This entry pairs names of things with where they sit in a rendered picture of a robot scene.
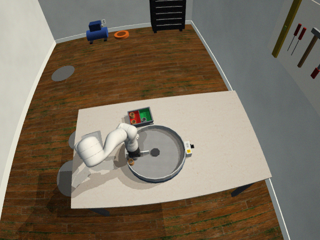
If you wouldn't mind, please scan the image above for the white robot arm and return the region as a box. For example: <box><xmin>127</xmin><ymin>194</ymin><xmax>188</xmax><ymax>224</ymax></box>
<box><xmin>74</xmin><ymin>123</ymin><xmax>138</xmax><ymax>168</ymax></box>

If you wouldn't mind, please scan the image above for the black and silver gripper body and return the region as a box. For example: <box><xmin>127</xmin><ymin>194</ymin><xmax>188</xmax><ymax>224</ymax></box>
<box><xmin>125</xmin><ymin>134</ymin><xmax>141</xmax><ymax>158</ymax></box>

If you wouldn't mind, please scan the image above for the grey round turntable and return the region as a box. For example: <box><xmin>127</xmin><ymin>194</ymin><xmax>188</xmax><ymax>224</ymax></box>
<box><xmin>125</xmin><ymin>124</ymin><xmax>194</xmax><ymax>184</ymax></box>

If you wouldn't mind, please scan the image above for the grey crate with red and green compartments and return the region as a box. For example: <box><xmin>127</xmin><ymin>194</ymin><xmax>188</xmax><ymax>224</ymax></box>
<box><xmin>127</xmin><ymin>107</ymin><xmax>154</xmax><ymax>128</ymax></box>

